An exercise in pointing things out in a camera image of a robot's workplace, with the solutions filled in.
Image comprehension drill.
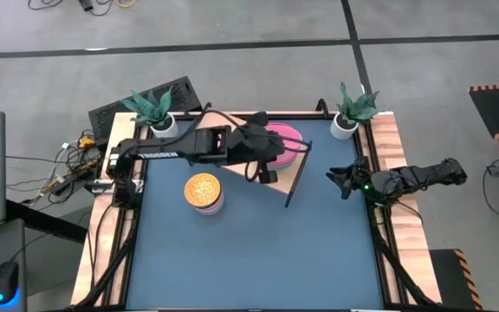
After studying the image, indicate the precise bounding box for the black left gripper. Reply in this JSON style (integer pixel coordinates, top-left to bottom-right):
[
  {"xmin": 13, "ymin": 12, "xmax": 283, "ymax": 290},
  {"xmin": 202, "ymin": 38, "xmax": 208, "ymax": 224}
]
[{"xmin": 243, "ymin": 111, "xmax": 286, "ymax": 185}]

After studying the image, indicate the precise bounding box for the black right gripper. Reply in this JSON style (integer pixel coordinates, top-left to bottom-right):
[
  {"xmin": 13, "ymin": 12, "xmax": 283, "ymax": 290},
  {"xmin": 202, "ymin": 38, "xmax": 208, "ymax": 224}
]
[{"xmin": 325, "ymin": 156, "xmax": 374, "ymax": 201}]

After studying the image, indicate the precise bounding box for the pink plate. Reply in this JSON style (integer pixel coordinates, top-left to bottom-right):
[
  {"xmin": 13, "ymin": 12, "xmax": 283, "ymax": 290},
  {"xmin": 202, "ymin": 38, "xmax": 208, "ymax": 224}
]
[{"xmin": 262, "ymin": 121, "xmax": 305, "ymax": 168}]

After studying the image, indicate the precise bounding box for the orange white patterned bowl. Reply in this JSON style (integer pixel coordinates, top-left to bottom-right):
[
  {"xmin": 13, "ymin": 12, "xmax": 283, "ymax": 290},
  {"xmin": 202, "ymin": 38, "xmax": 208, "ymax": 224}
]
[{"xmin": 183, "ymin": 172, "xmax": 223, "ymax": 207}]

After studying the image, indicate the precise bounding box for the potted snake plant white pot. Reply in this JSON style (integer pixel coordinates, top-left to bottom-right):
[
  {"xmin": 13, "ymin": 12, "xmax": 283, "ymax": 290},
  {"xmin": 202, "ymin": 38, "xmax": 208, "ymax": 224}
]
[
  {"xmin": 329, "ymin": 81, "xmax": 381, "ymax": 141},
  {"xmin": 120, "ymin": 86, "xmax": 180, "ymax": 140}
]

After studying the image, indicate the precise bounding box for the light wood table border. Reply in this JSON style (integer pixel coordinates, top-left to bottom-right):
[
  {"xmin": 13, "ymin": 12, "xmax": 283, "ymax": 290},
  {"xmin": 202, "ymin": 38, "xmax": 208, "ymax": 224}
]
[{"xmin": 70, "ymin": 110, "xmax": 444, "ymax": 307}]

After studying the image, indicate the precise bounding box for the blue table mat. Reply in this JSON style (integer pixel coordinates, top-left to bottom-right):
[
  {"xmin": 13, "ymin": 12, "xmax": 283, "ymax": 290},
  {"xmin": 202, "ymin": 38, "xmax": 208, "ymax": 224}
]
[{"xmin": 126, "ymin": 119, "xmax": 385, "ymax": 311}]

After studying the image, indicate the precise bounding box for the black power strip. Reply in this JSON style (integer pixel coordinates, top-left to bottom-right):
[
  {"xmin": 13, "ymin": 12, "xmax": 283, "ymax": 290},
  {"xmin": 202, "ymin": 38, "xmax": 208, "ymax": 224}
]
[{"xmin": 41, "ymin": 166, "xmax": 101, "ymax": 196}]

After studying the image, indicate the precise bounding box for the black desk leg bar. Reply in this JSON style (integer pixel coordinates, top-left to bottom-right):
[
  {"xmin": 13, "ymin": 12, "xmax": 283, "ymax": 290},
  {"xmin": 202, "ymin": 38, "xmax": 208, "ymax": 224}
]
[{"xmin": 5, "ymin": 198, "xmax": 88, "ymax": 244}]

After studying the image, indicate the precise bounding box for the grey side desk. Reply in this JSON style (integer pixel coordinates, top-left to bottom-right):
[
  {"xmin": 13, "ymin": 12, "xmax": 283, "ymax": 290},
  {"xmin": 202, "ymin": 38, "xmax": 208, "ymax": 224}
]
[{"xmin": 0, "ymin": 218, "xmax": 29, "ymax": 312}]

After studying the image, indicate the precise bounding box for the black computer mouse blue light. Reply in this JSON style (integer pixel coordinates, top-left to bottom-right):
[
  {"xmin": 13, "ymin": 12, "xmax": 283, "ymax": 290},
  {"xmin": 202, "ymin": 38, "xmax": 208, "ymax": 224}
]
[{"xmin": 0, "ymin": 260, "xmax": 21, "ymax": 308}]

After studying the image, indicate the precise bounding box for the black metal table frame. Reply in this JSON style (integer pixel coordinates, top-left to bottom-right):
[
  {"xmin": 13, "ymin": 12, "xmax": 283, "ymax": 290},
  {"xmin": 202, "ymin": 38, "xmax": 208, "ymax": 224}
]
[{"xmin": 61, "ymin": 98, "xmax": 439, "ymax": 312}]

